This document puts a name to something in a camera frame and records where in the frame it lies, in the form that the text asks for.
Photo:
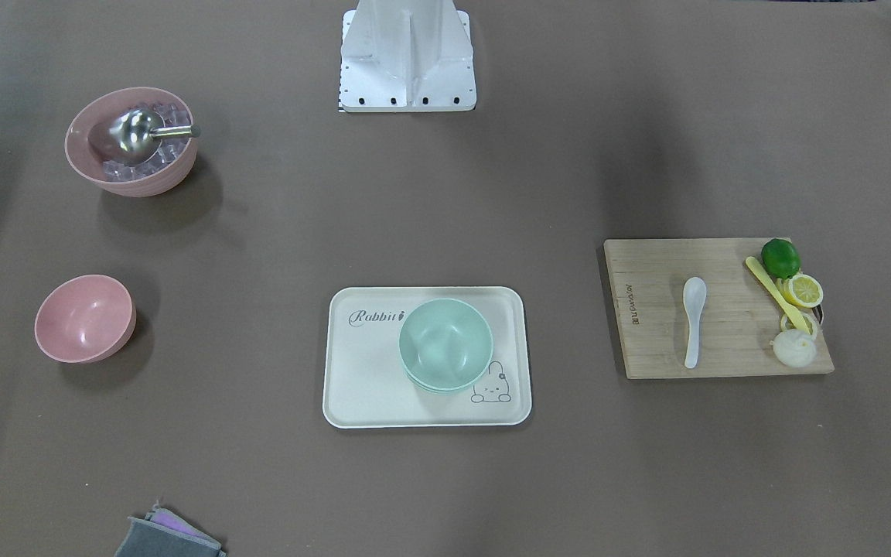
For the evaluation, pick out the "white ceramic spoon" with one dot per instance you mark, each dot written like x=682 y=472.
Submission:
x=695 y=293

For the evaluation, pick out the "small pink bowl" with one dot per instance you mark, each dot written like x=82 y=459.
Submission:
x=85 y=320

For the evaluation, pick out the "green bowl stack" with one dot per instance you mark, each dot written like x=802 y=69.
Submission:
x=445 y=346

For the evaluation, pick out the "large pink bowl with ice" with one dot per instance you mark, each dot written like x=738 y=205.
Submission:
x=163 y=170

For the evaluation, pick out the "white rabbit tray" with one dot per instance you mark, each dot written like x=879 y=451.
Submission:
x=365 y=384

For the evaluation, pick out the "wooden cutting board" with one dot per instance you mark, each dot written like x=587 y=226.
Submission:
x=738 y=324

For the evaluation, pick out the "green lime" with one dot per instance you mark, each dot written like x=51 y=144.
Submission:
x=780 y=258

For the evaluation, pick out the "yellow plastic knife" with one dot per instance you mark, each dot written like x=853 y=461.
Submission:
x=793 y=314

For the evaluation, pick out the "metal ice scoop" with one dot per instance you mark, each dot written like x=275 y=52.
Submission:
x=134 y=137

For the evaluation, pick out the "lemon half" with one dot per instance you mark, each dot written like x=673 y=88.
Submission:
x=802 y=290

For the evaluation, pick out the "lemon slice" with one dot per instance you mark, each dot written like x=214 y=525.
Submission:
x=810 y=319

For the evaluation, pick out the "grey folded cloth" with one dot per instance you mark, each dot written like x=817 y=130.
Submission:
x=162 y=532

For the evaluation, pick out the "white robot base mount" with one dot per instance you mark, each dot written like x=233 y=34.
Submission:
x=406 y=57

